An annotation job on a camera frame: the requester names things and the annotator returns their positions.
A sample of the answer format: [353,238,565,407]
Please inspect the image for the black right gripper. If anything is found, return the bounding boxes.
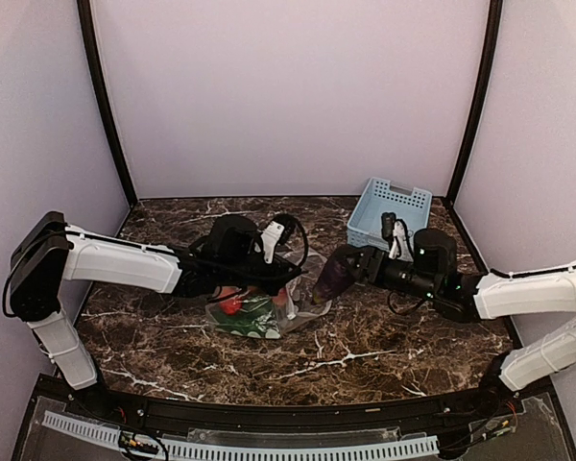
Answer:
[338,244,441,302]

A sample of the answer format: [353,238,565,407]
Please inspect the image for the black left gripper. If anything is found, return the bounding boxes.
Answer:
[219,253,301,297]

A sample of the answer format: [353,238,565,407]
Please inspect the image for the purple fake eggplant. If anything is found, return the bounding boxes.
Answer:
[311,255,348,304]

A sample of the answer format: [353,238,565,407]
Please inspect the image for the clear zip top bag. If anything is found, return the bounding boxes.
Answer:
[205,249,332,339]

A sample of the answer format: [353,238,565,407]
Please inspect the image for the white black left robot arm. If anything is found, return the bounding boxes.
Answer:
[1,211,305,419]

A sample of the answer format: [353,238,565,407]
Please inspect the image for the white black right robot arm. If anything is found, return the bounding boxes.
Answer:
[316,229,576,417]

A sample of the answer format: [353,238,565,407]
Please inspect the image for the red fake tomato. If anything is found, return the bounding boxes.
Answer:
[219,297,243,316]

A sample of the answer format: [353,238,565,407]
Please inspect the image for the green fake vegetable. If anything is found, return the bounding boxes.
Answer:
[205,296,281,339]

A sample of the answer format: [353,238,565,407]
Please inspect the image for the light blue perforated basket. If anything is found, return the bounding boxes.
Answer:
[347,177,433,251]

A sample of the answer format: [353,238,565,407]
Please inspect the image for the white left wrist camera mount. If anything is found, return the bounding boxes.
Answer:
[261,221,284,264]

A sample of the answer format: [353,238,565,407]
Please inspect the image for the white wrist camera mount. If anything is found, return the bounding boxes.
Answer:
[389,219,413,261]
[261,221,284,264]

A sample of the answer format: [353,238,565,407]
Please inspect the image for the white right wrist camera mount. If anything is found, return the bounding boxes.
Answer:
[389,219,413,261]

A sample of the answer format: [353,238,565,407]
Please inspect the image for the black front mounting rail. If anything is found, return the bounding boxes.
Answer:
[83,385,507,433]

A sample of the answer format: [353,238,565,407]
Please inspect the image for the white slotted cable duct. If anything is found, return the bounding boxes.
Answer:
[41,410,440,460]

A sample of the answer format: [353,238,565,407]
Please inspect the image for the black corner frame post right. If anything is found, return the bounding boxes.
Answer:
[444,0,504,207]

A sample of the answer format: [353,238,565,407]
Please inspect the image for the black corner frame post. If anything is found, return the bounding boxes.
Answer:
[76,0,138,208]
[444,0,504,207]

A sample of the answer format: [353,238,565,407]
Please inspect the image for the black corner frame post left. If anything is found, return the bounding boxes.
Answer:
[76,0,138,208]

